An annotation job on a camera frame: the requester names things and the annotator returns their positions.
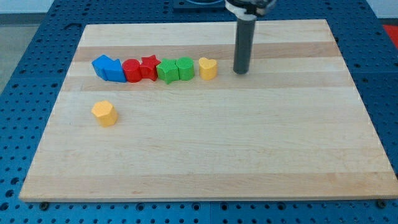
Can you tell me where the blue triangle block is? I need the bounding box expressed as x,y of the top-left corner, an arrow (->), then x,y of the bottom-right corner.
104,59 -> 127,83

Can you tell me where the blue cube block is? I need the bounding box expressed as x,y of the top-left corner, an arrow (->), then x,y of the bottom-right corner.
91,55 -> 113,81

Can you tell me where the red star block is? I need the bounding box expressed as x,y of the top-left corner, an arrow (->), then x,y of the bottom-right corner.
139,55 -> 161,81

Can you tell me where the green star block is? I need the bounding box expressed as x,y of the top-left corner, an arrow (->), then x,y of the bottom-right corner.
156,58 -> 180,84

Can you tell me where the wooden board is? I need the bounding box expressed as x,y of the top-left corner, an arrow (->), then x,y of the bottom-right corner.
19,19 -> 397,202

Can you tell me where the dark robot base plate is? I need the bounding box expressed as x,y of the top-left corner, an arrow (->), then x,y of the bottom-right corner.
172,0 -> 225,12

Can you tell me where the green cylinder block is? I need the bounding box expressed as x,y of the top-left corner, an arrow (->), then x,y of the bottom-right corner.
176,57 -> 195,81

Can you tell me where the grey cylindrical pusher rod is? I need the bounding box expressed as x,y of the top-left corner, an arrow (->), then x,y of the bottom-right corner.
233,19 -> 256,75

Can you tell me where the white and grey tool mount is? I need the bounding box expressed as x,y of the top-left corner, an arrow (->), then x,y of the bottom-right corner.
224,0 -> 277,21

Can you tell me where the yellow heart block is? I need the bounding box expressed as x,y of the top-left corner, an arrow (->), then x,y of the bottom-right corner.
198,57 -> 218,80

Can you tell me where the red cylinder block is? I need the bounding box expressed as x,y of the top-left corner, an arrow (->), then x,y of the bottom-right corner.
122,59 -> 142,83

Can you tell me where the yellow hexagon block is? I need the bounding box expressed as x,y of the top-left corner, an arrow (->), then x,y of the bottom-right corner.
91,100 -> 118,128

